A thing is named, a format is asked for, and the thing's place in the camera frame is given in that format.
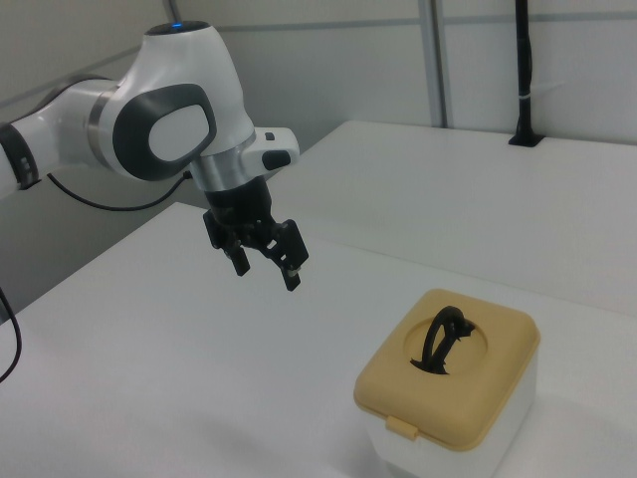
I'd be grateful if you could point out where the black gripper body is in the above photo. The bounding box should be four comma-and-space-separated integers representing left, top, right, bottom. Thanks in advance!
204, 177, 276, 235

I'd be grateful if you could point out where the tan plastic case lid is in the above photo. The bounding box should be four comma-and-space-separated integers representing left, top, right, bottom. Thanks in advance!
352, 288, 541, 454

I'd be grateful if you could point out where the black printed lid handle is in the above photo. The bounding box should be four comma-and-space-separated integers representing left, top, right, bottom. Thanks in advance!
410, 305, 474, 375

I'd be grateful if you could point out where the white plastic case box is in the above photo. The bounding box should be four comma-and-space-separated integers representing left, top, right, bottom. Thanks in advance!
361, 341, 541, 478

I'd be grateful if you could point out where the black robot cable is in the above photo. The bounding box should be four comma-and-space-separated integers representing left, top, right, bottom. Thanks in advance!
0, 170, 193, 384

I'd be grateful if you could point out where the grey partition post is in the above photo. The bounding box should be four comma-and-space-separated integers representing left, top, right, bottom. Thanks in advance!
419, 0, 450, 128

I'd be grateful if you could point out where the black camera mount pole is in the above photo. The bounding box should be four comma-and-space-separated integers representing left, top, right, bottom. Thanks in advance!
507, 0, 545, 148

